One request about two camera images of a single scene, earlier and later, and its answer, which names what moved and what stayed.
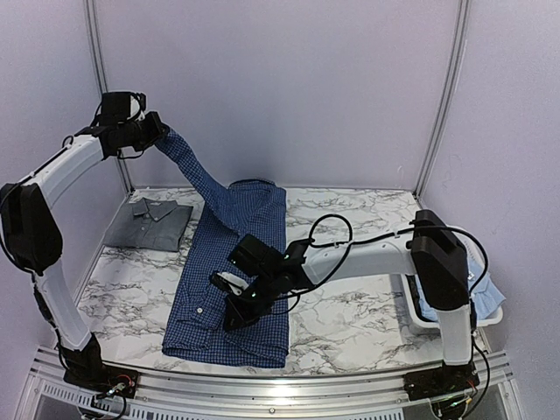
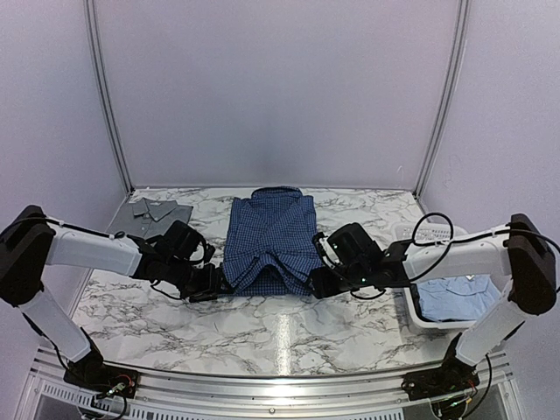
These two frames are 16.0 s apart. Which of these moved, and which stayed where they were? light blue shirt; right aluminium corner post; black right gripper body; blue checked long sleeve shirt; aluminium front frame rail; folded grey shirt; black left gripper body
Moved: black left gripper body; blue checked long sleeve shirt; black right gripper body
Stayed: light blue shirt; right aluminium corner post; aluminium front frame rail; folded grey shirt
